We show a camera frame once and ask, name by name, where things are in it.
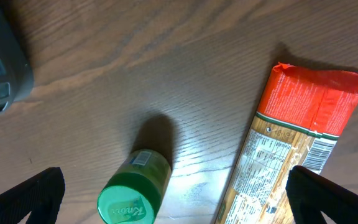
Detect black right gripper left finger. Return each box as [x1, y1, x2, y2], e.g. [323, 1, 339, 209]
[0, 167, 65, 223]

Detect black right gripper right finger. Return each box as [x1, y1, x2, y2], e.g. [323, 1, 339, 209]
[285, 166, 358, 224]

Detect green lid jar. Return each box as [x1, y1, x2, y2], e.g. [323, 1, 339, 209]
[97, 149, 172, 224]

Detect orange spaghetti package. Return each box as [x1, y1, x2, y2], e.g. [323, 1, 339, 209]
[215, 63, 358, 224]

